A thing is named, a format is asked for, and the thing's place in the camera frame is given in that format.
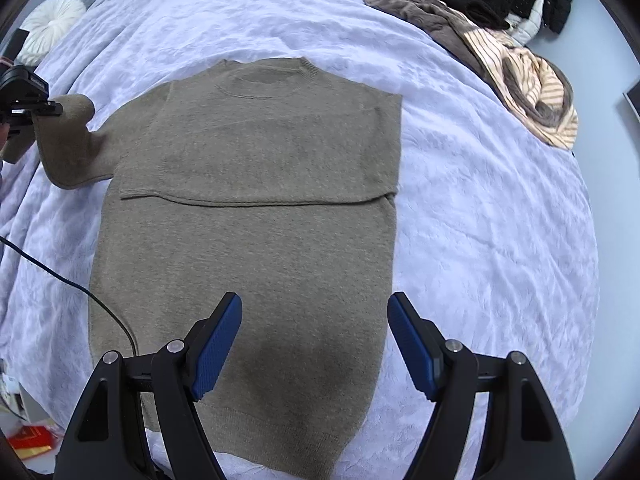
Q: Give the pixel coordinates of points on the pile of brown striped clothes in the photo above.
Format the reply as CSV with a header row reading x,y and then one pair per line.
x,y
525,75

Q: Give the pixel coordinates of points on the olive knit sweater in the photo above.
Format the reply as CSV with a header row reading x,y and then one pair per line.
x,y
250,185

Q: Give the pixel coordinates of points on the picture frame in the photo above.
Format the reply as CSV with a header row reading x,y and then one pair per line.
x,y
634,100

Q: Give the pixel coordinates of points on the white round pleated pillow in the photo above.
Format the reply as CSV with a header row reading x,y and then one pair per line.
x,y
50,25

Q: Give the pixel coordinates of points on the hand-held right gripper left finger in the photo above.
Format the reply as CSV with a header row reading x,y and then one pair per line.
x,y
220,340

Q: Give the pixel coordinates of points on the lavender plush blanket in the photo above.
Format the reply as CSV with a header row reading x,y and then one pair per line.
x,y
475,210

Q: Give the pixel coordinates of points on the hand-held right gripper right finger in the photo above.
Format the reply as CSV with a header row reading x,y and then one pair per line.
x,y
411,340

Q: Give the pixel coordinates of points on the red box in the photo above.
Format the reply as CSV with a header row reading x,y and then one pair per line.
x,y
32,442

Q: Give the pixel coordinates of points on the white padded garment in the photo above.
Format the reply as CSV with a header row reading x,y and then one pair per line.
x,y
530,22

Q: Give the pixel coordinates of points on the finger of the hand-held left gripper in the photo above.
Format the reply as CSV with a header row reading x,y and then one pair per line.
x,y
45,108

